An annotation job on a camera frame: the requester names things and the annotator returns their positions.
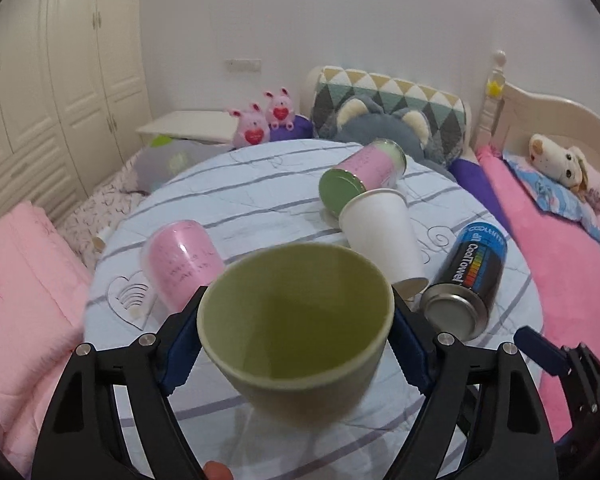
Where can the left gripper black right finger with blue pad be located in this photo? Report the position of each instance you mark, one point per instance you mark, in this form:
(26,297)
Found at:
(487,394)

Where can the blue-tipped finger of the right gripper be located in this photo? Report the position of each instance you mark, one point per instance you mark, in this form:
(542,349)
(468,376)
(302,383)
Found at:
(549,357)

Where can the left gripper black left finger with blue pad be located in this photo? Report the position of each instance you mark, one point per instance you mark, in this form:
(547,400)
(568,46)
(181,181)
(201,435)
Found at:
(82,436)

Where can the green ceramic cup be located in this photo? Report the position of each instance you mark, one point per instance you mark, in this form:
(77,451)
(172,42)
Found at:
(298,330)

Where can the pink plastic cup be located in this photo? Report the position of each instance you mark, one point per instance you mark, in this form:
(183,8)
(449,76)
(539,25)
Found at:
(179,259)

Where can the white paper cup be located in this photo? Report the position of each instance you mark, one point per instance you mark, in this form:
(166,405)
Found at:
(378,226)

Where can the fingertip at bottom edge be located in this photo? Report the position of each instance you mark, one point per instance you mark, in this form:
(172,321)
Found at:
(217,471)

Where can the pink blanket on bed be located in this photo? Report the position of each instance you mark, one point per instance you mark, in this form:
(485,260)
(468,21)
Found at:
(563,259)

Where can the black blue spray can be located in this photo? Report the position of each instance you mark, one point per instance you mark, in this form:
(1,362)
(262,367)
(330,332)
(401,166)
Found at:
(461,298)

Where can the pink quilt left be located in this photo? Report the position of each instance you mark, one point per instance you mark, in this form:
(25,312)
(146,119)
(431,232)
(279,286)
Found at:
(43,293)

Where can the blue cartoon pillow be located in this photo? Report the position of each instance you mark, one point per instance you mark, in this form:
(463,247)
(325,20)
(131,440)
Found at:
(553,198)

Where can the small white paper roll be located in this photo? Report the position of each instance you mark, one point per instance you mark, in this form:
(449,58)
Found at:
(102,237)

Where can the white plush dog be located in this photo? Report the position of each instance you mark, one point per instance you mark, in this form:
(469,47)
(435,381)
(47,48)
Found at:
(566,166)

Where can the heart pattern bedsheet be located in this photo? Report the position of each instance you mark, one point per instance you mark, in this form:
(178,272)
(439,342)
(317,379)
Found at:
(109,204)

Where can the cream bed headboard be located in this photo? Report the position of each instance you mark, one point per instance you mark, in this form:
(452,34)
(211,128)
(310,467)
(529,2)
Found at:
(510,115)

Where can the pink can green bottom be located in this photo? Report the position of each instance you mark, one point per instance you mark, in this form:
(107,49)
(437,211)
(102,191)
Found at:
(378,165)

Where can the grey flower pillow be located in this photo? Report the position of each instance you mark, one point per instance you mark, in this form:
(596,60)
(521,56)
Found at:
(157,164)

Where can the white striped tablecloth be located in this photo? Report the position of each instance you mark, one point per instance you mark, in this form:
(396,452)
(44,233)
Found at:
(264,196)

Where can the grey bear plush cushion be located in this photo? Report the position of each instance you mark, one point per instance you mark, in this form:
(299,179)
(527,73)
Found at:
(361,120)

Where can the white bedside table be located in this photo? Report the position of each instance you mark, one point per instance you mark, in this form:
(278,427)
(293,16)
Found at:
(205,126)

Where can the front pink plush bunny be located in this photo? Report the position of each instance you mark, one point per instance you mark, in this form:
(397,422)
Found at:
(252,127)

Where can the pink plush bunny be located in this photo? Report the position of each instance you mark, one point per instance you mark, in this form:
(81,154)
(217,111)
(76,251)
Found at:
(280,109)
(252,127)

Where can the cream wardrobe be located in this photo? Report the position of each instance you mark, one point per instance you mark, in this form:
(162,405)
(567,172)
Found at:
(73,97)

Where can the purple cushion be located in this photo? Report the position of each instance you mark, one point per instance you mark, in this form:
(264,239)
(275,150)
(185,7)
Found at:
(303,129)

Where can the triangle pattern cushion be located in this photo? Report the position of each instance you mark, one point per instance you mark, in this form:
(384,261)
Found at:
(327,87)

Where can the rear pink plush bunny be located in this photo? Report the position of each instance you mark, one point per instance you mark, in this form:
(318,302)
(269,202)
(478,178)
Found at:
(280,109)

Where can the white wall socket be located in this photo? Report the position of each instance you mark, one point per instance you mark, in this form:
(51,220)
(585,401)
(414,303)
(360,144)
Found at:
(243,65)

